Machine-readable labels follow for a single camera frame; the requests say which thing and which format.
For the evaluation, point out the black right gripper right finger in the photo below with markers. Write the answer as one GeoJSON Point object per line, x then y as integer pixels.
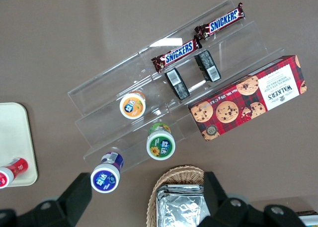
{"type": "Point", "coordinates": [236, 214]}

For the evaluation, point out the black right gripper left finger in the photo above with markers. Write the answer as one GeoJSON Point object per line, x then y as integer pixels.
{"type": "Point", "coordinates": [62, 209]}

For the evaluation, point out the foil-wrapped sandwich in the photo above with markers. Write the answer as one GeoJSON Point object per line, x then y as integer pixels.
{"type": "Point", "coordinates": [179, 207]}

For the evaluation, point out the woven wicker basket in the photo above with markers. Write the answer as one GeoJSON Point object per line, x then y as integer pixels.
{"type": "Point", "coordinates": [174, 174]}

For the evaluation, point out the cream plastic tray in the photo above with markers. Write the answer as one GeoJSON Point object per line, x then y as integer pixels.
{"type": "Point", "coordinates": [13, 135]}

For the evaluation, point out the purple gum bottle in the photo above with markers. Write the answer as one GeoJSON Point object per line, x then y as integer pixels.
{"type": "Point", "coordinates": [105, 178]}

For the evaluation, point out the red gum bottle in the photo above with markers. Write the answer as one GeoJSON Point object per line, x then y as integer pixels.
{"type": "Point", "coordinates": [15, 170]}

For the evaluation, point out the white green printed package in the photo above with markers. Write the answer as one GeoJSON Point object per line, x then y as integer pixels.
{"type": "Point", "coordinates": [310, 218]}

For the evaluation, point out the green gum bottle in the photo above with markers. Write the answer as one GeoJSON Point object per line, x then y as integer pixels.
{"type": "Point", "coordinates": [161, 146]}

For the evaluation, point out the red tartan Walkers cookie box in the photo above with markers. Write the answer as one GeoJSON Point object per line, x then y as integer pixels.
{"type": "Point", "coordinates": [248, 98]}

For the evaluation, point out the orange gum bottle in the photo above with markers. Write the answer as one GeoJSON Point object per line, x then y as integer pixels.
{"type": "Point", "coordinates": [132, 107]}

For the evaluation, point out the clear acrylic tiered display stand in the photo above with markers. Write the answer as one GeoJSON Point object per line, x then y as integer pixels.
{"type": "Point", "coordinates": [111, 78]}

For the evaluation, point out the black gum pack with barcode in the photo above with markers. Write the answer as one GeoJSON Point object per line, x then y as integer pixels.
{"type": "Point", "coordinates": [207, 65]}
{"type": "Point", "coordinates": [177, 84]}

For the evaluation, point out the Snickers chocolate bar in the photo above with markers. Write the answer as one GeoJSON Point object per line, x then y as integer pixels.
{"type": "Point", "coordinates": [222, 22]}
{"type": "Point", "coordinates": [177, 53]}

